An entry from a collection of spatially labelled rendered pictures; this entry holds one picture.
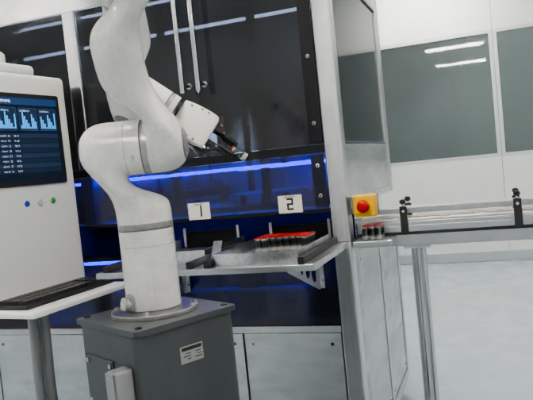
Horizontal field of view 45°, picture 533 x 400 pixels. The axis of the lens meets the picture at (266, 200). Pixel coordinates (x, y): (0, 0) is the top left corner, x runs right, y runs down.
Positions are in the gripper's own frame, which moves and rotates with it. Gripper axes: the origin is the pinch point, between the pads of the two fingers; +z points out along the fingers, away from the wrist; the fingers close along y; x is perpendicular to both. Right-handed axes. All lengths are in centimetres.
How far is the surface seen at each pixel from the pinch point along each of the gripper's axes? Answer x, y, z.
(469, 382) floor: -131, -15, 168
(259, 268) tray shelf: -18.7, 18.5, 26.1
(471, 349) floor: -173, -43, 187
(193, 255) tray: -45, 19, 10
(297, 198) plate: -45, -15, 31
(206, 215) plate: -66, 0, 9
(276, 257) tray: -17.5, 13.6, 28.5
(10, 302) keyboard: -55, 58, -29
